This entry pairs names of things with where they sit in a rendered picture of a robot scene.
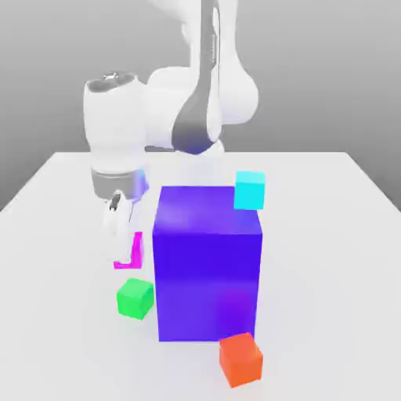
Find large purple box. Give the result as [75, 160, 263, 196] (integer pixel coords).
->
[152, 185, 263, 343]

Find small green cube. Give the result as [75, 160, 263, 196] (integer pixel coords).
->
[116, 277, 155, 321]

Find small cyan cube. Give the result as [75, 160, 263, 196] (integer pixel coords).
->
[233, 170, 266, 211]

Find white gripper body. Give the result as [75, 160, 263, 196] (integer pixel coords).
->
[103, 199, 137, 263]

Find small orange cube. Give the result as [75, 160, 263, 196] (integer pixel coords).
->
[219, 331, 264, 389]

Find small magenta cube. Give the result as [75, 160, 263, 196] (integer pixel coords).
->
[113, 231, 144, 270]

